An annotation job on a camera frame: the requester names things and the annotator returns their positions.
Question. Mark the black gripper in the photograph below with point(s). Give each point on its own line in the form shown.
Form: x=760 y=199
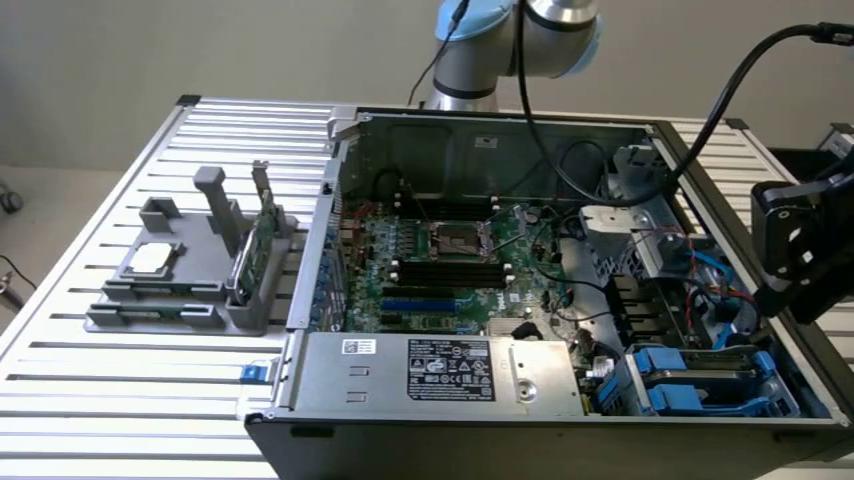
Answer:
x=824 y=250

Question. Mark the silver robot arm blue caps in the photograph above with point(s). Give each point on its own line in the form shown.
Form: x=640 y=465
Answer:
x=468 y=65

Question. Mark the silver disk green board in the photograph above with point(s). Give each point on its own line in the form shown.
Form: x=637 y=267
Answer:
x=247 y=272

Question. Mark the black box beside table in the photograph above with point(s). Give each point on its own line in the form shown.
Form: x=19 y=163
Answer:
x=797 y=162

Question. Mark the black table corner cap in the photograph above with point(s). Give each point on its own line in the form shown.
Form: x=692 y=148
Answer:
x=189 y=99
x=737 y=124

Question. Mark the black fan shroud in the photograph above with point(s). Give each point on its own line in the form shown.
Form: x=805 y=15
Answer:
x=637 y=305

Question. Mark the silver metal drive cage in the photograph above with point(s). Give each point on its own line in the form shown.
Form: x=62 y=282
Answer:
x=621 y=230

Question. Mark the blue drive caddies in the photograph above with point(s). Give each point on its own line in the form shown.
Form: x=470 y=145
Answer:
x=708 y=380

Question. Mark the green motherboard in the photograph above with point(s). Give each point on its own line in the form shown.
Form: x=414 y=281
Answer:
x=534 y=280

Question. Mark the silver chipset heat sink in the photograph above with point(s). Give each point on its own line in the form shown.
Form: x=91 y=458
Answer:
x=510 y=327

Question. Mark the black RAM slot bank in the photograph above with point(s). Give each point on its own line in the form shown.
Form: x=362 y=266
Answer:
x=454 y=274
x=448 y=204

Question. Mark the black expansion slot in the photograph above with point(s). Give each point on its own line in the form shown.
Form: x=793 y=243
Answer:
x=421 y=293

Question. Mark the blue expansion slot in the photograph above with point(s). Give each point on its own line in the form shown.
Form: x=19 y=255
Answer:
x=421 y=305

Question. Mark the black open PC case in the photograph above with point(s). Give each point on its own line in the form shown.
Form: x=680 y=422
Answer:
x=468 y=450

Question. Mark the silver power supply unit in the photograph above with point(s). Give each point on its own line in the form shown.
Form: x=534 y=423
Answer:
x=388 y=380

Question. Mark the green graphics card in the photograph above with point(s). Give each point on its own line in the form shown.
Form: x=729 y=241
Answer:
x=269 y=215

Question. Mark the blue case latch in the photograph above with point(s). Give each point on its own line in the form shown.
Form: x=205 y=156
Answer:
x=251 y=373

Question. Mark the grey parts rack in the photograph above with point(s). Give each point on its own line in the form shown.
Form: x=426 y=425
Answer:
x=201 y=270

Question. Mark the green RAM stick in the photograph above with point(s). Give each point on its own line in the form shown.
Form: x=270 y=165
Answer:
x=161 y=290
x=154 y=315

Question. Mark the silver CPU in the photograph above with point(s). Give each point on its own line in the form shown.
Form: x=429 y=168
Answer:
x=155 y=257

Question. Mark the dark round background object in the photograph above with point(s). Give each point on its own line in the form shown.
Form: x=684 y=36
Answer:
x=11 y=200

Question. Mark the grey plastic case bracket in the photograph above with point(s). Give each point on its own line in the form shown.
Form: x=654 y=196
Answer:
x=634 y=165

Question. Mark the CPU socket metal frame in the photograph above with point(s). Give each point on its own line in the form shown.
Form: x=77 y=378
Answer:
x=462 y=241

